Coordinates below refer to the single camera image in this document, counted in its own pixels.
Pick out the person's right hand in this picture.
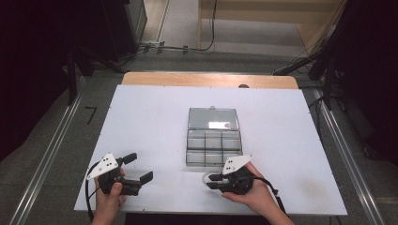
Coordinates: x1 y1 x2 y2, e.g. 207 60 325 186
221 161 277 218

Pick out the white board table cover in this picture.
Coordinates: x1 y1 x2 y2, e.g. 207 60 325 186
73 83 348 217

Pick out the black curtain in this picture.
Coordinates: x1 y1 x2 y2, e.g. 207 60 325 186
0 0 74 162
325 0 398 165

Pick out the black cable bundle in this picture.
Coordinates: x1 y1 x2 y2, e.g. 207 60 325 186
308 95 328 142

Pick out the left hand-held gripper black cable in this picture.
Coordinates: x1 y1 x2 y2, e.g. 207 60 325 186
84 161 101 223

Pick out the black stand leg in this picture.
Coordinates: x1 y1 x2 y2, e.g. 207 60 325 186
66 46 79 107

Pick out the person's left hand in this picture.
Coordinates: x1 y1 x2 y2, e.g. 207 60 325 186
93 168 128 218

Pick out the dark equipment cabinet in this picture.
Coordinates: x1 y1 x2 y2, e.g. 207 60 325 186
99 0 148 62

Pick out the wooden table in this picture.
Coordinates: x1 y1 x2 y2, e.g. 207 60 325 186
120 71 299 90

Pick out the right hand-held gripper black cable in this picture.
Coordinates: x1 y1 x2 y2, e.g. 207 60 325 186
253 175 288 216

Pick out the light wooden platform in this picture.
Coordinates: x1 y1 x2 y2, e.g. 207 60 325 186
197 0 348 58

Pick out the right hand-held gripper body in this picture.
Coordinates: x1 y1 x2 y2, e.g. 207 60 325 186
218 153 255 196

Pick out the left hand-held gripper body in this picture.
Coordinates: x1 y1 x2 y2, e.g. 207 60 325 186
86 152 143 197

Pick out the clear plastic compartment box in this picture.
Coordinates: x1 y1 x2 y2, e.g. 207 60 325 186
185 106 244 169

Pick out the thin black floor cable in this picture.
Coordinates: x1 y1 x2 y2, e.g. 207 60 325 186
137 0 219 53

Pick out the metal floor rail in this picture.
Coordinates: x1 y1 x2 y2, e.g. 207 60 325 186
8 76 89 225
312 88 388 225

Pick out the hand-held gripper black cable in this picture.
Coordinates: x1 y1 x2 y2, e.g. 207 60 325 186
84 161 101 223
253 175 288 216

